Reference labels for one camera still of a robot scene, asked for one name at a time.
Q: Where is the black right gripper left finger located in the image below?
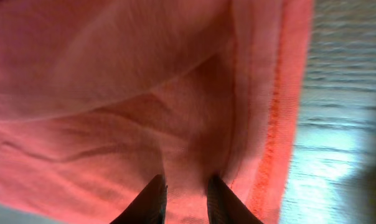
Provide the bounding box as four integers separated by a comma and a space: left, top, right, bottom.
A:
110, 174, 167, 224

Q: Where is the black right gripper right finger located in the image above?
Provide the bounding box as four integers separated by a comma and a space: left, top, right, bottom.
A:
207, 175, 263, 224

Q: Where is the red printed t-shirt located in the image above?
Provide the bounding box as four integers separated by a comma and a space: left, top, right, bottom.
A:
0, 0, 313, 223

